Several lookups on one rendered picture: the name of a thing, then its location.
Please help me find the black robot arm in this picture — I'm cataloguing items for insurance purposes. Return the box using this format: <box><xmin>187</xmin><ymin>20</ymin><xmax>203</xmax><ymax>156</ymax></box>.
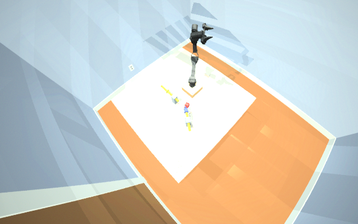
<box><xmin>188</xmin><ymin>24</ymin><xmax>201</xmax><ymax>88</ymax></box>

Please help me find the yellow square bar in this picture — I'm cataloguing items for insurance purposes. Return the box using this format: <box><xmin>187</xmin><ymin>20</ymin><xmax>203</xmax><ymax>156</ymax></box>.
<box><xmin>161</xmin><ymin>85</ymin><xmax>179</xmax><ymax>104</ymax></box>

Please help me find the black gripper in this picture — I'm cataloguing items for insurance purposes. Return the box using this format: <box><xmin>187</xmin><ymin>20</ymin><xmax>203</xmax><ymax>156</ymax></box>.
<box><xmin>195</xmin><ymin>23</ymin><xmax>213</xmax><ymax>45</ymax></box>

